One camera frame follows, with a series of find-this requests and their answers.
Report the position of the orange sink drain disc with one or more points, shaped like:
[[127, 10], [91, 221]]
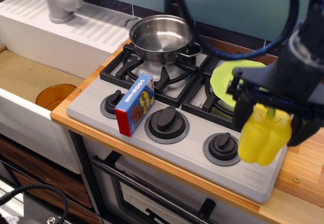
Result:
[[52, 96]]

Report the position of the stainless steel pot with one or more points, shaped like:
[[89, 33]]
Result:
[[162, 39]]

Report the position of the oven door with window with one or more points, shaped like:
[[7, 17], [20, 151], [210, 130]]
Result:
[[134, 207]]

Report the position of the grey toy stove top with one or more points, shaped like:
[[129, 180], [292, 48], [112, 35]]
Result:
[[248, 179]]

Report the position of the black middle stove knob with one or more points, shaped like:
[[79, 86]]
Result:
[[167, 126]]

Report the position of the yellow toy bell pepper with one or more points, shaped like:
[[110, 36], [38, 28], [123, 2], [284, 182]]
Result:
[[264, 134]]

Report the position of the black right burner grate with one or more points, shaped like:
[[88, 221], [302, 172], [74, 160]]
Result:
[[201, 100]]

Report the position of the black stove knob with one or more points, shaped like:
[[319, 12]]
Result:
[[167, 126], [221, 149], [109, 103]]

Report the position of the lime green plate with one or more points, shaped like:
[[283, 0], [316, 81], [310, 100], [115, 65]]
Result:
[[221, 77]]

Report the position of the black oven door handle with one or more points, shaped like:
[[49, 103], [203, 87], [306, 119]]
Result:
[[108, 167]]

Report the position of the black left stove knob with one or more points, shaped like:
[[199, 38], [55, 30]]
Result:
[[109, 103]]

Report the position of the white toy sink unit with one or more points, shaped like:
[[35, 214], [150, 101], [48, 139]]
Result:
[[36, 54]]

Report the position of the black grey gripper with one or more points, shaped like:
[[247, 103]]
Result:
[[293, 83]]

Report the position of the grey toy faucet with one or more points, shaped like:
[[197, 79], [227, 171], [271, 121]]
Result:
[[62, 11]]

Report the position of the wooden drawer front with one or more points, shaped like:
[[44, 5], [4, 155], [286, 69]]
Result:
[[27, 167]]

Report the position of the black left burner grate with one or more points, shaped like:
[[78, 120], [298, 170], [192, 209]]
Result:
[[172, 82]]

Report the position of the black burner grate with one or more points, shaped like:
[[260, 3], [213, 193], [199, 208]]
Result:
[[201, 100], [172, 82]]

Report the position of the black right stove knob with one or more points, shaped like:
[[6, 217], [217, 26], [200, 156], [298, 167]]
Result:
[[221, 149]]

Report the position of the blue cookie box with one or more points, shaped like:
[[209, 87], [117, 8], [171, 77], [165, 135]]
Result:
[[135, 104]]

